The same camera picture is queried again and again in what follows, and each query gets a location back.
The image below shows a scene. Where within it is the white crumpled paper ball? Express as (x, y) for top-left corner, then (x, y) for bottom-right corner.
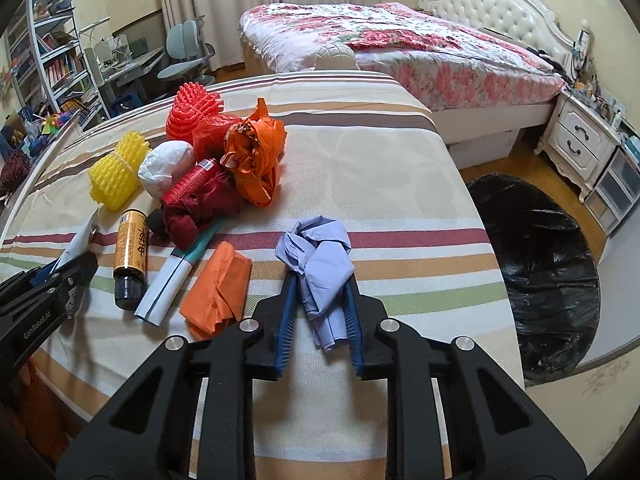
(138, 140), (196, 200)

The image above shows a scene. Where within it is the white bed frame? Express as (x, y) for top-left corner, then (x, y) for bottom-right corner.
(240, 35), (556, 169)

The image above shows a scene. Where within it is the orange paper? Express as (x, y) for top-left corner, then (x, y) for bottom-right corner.
(180, 242), (252, 340)

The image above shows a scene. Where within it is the white bookshelf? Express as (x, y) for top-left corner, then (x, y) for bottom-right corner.
(3, 0), (108, 130)

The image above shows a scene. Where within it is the white nightstand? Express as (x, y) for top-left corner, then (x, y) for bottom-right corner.
(534, 89), (620, 204)

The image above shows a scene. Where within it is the black trash bag bin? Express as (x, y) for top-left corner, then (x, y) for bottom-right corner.
(468, 174), (601, 385)

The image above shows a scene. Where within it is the red foam fruit net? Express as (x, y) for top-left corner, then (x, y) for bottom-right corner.
(165, 81), (224, 143)

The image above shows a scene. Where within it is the teal desk chair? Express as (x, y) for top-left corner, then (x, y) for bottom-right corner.
(157, 15), (216, 86)

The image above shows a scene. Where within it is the dark red bag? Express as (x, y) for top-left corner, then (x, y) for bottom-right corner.
(163, 171), (242, 252)

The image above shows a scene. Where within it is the plastic drawer unit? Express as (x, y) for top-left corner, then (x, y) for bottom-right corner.
(585, 145), (640, 236)

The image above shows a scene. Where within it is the gold black spray can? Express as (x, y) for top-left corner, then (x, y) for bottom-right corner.
(113, 209), (149, 311)

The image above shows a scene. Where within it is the light blue paper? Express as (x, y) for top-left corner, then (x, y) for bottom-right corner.
(274, 216), (355, 351)

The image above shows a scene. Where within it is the yellow foam fruit net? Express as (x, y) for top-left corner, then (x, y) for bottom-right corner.
(88, 131), (151, 211)

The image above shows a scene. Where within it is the white tufted headboard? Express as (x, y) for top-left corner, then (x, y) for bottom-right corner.
(418, 0), (590, 78)

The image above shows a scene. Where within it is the floral bed quilt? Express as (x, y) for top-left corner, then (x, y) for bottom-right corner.
(240, 2), (565, 110)

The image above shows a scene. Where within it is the red cylindrical bottle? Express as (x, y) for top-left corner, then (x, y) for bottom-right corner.
(145, 159), (219, 238)

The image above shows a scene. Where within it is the orange plastic bag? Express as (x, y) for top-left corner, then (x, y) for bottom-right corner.
(220, 98), (288, 208)

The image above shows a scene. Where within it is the grey study desk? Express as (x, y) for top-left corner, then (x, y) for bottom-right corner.
(78, 16), (165, 110)

